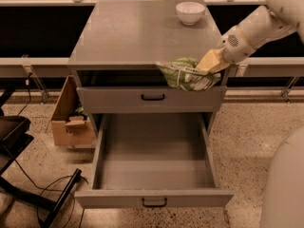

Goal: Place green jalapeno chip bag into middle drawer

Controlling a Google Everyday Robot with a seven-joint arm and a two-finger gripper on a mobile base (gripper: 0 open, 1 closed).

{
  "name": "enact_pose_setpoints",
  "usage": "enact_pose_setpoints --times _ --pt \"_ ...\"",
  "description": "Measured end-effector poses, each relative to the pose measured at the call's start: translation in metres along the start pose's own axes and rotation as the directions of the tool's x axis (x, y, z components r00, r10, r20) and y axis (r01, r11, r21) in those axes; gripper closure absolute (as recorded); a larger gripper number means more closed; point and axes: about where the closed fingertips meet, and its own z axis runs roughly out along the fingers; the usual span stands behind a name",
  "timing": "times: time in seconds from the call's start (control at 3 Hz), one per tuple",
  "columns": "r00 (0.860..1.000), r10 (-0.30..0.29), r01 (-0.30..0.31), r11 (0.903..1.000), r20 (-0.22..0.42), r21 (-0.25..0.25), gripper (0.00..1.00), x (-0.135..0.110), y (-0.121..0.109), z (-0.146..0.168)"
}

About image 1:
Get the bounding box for white ceramic bowl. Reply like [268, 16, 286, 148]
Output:
[176, 2, 206, 26]

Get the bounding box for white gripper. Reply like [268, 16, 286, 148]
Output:
[196, 25, 257, 73]

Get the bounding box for black floor cable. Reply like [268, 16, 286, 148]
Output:
[13, 159, 89, 228]

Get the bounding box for grey drawer cabinet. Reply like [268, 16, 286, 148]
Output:
[68, 0, 220, 140]

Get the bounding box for black upper drawer handle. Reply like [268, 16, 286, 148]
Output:
[141, 94, 165, 102]

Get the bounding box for brown cardboard box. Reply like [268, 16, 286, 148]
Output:
[51, 76, 95, 146]

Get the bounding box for grey metal railing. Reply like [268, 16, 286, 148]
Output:
[0, 57, 304, 78]

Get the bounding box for grey open lower drawer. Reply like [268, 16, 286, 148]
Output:
[75, 113, 234, 209]

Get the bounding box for black lower drawer handle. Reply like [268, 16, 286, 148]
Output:
[142, 198, 167, 208]

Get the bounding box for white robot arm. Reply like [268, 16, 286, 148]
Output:
[197, 0, 304, 228]

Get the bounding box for green jalapeno chip bag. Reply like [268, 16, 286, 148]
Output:
[157, 57, 221, 91]

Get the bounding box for black office chair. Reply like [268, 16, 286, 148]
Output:
[1, 93, 78, 228]

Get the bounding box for black drawer handle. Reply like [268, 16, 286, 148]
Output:
[141, 94, 165, 102]
[142, 198, 167, 208]

